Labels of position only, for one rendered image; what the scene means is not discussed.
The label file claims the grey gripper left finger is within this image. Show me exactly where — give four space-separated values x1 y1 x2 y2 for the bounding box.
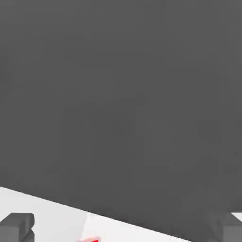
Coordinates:
0 212 35 242

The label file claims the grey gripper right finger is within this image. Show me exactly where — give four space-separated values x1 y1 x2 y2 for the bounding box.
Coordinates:
215 212 242 242

